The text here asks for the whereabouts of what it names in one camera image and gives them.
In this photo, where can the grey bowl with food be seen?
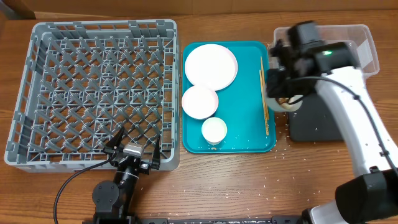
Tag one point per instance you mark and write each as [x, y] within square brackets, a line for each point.
[284, 104]

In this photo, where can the small white plate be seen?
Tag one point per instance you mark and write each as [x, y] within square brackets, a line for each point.
[199, 102]

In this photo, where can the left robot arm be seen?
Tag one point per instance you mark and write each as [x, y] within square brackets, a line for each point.
[112, 198]

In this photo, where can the right wooden chopstick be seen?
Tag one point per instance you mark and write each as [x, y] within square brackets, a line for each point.
[263, 74]

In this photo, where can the teal serving tray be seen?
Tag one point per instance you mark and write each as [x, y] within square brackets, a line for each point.
[240, 107]

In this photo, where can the large white plate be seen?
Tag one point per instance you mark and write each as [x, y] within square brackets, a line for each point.
[211, 65]

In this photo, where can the clear plastic bin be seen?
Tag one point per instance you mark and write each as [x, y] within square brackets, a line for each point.
[367, 53]

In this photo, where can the wooden chopstick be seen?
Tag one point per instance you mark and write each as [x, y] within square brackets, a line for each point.
[266, 122]
[263, 74]

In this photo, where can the white cup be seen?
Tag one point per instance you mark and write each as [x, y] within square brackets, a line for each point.
[214, 130]

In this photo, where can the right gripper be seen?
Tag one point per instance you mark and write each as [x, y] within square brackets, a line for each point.
[273, 89]

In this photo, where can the black waste tray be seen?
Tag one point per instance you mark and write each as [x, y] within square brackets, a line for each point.
[313, 122]

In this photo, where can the grey plastic dish rack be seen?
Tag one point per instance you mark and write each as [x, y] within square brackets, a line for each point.
[84, 81]

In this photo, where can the left wooden chopstick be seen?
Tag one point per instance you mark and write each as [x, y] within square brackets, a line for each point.
[266, 122]

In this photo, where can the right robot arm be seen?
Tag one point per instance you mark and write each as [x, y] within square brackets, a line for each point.
[372, 194]

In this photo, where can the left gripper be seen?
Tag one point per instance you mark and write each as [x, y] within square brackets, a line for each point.
[131, 161]

